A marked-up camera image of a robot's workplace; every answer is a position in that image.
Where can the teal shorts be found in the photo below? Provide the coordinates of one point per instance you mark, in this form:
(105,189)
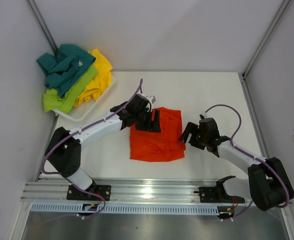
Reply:
(65,68)

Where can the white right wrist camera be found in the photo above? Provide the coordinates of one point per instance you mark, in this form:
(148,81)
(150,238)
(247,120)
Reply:
(203,116)

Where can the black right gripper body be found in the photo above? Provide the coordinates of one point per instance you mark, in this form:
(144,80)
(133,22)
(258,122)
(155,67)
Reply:
(197,140)

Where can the orange shorts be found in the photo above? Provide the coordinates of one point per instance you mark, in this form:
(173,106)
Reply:
(161,146)

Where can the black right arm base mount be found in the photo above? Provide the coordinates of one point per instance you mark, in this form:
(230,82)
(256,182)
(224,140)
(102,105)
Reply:
(217,193)

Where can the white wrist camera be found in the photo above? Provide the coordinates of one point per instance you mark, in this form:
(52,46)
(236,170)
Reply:
(203,116)
(151,98)

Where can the yellow shorts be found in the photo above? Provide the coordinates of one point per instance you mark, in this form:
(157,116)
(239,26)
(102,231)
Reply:
(101,81)

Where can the white perforated plastic basket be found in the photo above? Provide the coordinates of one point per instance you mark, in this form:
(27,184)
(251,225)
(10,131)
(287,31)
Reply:
(77,114)

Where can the aluminium frame post left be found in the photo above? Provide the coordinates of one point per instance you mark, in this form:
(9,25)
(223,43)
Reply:
(42,24)

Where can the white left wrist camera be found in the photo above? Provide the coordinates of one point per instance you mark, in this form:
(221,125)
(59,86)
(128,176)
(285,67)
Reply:
(151,98)

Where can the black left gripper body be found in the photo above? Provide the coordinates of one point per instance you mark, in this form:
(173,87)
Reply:
(143,121)

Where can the lime green shorts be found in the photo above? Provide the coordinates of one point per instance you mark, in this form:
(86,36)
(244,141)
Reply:
(51,100)

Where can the aluminium frame post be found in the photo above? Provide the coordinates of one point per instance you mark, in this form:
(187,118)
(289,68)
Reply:
(42,24)
(275,22)

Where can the aluminium frame post right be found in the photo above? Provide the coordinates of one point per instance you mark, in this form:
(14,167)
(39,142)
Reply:
(275,22)

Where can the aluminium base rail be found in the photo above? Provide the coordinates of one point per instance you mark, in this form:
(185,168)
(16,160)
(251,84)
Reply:
(123,191)

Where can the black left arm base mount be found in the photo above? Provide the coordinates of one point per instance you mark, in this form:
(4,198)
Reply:
(91,194)

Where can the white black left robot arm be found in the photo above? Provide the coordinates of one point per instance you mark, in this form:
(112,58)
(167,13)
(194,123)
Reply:
(65,147)

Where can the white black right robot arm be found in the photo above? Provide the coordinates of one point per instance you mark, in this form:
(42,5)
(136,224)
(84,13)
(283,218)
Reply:
(267,184)

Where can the white slotted cable duct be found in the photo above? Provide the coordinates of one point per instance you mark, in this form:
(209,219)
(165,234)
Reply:
(85,208)

